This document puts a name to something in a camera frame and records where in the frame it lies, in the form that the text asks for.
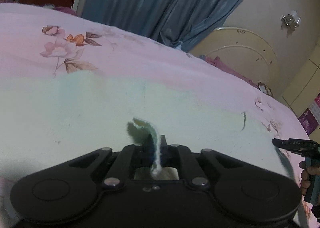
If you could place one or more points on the crystal wall lamp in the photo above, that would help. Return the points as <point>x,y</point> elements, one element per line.
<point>291,20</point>

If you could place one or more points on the person right hand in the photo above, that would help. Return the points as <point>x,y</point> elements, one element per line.
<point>304,183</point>

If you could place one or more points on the pale green knit sweater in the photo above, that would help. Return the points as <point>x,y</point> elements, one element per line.
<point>45,122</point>

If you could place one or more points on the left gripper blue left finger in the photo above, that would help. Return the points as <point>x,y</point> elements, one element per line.
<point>122,165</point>

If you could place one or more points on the magenta pillow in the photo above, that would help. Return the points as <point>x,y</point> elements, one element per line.
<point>223,67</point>

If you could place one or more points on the magenta wall poster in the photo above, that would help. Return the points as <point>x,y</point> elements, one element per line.
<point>308,121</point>
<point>315,106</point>

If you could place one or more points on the upper magenta wall poster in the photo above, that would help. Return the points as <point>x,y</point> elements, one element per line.
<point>315,106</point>

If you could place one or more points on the cream arched headboard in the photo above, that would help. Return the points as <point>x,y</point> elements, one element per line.
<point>243,51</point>

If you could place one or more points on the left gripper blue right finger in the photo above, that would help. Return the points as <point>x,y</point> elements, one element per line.
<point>181,169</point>

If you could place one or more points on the lower magenta wall poster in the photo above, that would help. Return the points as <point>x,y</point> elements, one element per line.
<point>308,121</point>

